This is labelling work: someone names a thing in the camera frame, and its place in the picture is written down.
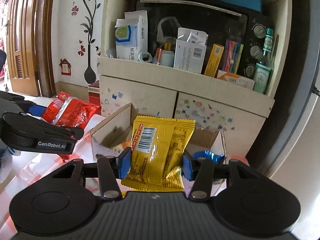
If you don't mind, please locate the white small jar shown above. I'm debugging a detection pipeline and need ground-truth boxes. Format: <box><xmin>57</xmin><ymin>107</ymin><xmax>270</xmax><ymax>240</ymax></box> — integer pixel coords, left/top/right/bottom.
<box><xmin>159</xmin><ymin>50</ymin><xmax>175</xmax><ymax>67</ymax></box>

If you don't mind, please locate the white tape roll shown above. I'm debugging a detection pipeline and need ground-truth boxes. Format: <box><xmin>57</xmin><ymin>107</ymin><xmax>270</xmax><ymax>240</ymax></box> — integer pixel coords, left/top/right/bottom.
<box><xmin>138</xmin><ymin>51</ymin><xmax>153</xmax><ymax>63</ymax></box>

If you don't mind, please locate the blue foil snack bag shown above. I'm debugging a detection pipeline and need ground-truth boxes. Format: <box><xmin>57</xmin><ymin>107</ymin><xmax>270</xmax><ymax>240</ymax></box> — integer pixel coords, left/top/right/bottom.
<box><xmin>191</xmin><ymin>150</ymin><xmax>226</xmax><ymax>164</ymax></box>

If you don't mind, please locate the red house wall sticker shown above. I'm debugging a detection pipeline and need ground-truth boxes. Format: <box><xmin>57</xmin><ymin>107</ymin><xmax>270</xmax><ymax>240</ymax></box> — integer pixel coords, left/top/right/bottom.
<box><xmin>59</xmin><ymin>59</ymin><xmax>71</xmax><ymax>76</ymax></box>

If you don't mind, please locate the coloured pens bundle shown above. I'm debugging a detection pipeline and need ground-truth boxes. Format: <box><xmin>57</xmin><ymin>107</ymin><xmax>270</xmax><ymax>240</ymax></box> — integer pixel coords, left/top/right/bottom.
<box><xmin>221</xmin><ymin>40</ymin><xmax>244</xmax><ymax>74</ymax></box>

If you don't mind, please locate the red snack bag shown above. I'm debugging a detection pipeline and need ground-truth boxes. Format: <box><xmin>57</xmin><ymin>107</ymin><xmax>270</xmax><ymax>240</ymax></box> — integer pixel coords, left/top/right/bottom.
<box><xmin>37</xmin><ymin>92</ymin><xmax>100</xmax><ymax>163</ymax></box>

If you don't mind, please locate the red gift box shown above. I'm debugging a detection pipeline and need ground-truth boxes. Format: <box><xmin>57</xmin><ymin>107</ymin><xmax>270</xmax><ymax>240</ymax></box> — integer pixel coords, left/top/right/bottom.
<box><xmin>88</xmin><ymin>80</ymin><xmax>101</xmax><ymax>115</ymax></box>

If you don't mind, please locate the black toaster oven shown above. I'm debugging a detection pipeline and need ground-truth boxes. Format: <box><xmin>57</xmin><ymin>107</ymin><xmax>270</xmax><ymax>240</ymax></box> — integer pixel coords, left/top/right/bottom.
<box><xmin>135</xmin><ymin>0</ymin><xmax>272</xmax><ymax>78</ymax></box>

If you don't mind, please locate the black vase flower wall sticker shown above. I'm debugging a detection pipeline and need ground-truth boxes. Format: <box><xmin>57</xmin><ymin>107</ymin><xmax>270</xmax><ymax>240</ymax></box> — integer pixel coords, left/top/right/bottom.
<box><xmin>77</xmin><ymin>0</ymin><xmax>101</xmax><ymax>85</ymax></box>

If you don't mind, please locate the cream wooden cabinet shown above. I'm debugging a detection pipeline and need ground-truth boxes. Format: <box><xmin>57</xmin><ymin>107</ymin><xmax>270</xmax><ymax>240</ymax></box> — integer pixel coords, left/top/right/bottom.
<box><xmin>98</xmin><ymin>0</ymin><xmax>292</xmax><ymax>156</ymax></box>

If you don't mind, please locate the brown wooden door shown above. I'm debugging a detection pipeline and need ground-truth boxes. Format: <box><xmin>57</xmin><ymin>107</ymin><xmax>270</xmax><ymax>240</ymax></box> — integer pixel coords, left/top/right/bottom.
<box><xmin>7</xmin><ymin>0</ymin><xmax>56</xmax><ymax>98</ymax></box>

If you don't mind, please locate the pink checkered tablecloth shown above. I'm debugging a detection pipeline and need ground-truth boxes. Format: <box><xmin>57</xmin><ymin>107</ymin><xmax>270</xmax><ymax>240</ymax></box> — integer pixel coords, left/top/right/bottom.
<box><xmin>1</xmin><ymin>115</ymin><xmax>104</xmax><ymax>239</ymax></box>

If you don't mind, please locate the yellow narrow box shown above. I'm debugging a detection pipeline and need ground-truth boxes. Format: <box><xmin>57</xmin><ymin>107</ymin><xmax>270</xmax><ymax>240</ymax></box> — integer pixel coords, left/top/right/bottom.
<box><xmin>204</xmin><ymin>44</ymin><xmax>224</xmax><ymax>77</ymax></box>

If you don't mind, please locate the white refrigerator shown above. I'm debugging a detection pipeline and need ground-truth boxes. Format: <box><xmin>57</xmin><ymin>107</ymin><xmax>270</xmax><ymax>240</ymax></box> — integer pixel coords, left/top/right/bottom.
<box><xmin>246</xmin><ymin>0</ymin><xmax>319</xmax><ymax>239</ymax></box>

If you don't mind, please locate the orange white medicine box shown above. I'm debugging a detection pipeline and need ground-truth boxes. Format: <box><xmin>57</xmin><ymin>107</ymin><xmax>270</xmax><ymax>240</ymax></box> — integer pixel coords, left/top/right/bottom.
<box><xmin>217</xmin><ymin>70</ymin><xmax>255</xmax><ymax>90</ymax></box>

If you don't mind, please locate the open white carton box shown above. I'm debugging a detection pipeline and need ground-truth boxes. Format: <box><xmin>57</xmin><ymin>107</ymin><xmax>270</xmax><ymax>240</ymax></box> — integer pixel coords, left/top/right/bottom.
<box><xmin>174</xmin><ymin>27</ymin><xmax>208</xmax><ymax>74</ymax></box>

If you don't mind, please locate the yellow snack packet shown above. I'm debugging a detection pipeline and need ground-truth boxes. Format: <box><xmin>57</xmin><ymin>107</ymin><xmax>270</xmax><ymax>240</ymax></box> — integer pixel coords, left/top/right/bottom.
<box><xmin>121</xmin><ymin>115</ymin><xmax>195</xmax><ymax>192</ymax></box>

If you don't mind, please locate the green glass bottle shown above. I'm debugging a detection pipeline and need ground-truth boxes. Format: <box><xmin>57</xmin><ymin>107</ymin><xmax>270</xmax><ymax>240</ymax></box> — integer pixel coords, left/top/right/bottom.
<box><xmin>253</xmin><ymin>28</ymin><xmax>273</xmax><ymax>94</ymax></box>

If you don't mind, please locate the white cardboard milk box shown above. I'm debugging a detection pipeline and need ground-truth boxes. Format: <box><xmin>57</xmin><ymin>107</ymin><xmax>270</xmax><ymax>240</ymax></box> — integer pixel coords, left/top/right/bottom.
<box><xmin>90</xmin><ymin>103</ymin><xmax>227</xmax><ymax>161</ymax></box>

